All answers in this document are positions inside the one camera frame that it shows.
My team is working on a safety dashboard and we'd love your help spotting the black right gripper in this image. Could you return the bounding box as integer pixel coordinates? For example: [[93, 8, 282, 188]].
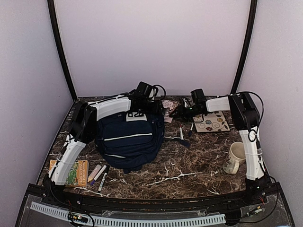
[[173, 104, 202, 123]]

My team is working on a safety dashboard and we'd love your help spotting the pink illustrated paperback book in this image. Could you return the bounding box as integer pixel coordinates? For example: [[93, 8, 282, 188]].
[[162, 100, 179, 123]]

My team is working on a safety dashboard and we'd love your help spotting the navy blue student backpack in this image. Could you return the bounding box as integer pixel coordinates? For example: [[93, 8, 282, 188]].
[[95, 112, 165, 174]]

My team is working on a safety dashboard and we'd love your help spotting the green Storey Treehouse book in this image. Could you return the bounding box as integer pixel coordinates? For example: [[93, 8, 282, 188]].
[[64, 160, 89, 187]]

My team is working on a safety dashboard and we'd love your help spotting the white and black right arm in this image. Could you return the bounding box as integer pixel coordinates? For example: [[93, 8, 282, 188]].
[[169, 89, 264, 181]]

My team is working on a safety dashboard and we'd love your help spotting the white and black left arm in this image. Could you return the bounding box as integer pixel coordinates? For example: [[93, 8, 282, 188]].
[[43, 82, 165, 186]]

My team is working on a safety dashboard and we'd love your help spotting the white marker red cap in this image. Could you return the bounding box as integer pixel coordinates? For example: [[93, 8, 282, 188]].
[[179, 127, 184, 140]]

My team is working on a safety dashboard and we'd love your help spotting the white marker blue cap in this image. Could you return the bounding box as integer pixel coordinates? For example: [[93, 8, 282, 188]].
[[188, 122, 194, 137]]

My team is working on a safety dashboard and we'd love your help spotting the floral patterned notebook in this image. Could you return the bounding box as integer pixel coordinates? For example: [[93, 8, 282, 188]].
[[193, 111, 230, 133]]

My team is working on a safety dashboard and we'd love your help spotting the cream ceramic mug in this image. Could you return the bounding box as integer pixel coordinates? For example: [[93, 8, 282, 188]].
[[223, 142, 246, 175]]

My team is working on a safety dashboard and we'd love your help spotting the white marker purple cap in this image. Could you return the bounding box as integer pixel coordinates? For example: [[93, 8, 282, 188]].
[[90, 165, 107, 185]]

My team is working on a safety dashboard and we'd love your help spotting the white marker black cap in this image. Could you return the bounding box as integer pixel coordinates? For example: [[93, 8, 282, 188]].
[[98, 173, 107, 192]]

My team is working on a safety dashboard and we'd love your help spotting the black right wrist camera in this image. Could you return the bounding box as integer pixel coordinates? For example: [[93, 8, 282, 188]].
[[182, 97, 191, 108]]

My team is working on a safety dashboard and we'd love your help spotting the black front table rail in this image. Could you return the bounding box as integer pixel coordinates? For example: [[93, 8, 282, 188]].
[[22, 183, 281, 214]]

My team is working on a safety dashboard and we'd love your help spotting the grey slotted cable duct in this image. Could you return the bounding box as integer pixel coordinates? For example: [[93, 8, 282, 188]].
[[29, 201, 226, 227]]

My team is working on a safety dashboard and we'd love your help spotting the black right corner frame post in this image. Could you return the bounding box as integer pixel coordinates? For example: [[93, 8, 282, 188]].
[[230, 0, 258, 94]]

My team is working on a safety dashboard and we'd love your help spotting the black corner frame post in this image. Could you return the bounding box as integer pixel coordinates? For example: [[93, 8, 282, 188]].
[[47, 0, 78, 102], [230, 0, 258, 94]]

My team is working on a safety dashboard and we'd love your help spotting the black left corner frame post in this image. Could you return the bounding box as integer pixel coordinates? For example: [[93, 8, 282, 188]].
[[47, 0, 78, 102]]

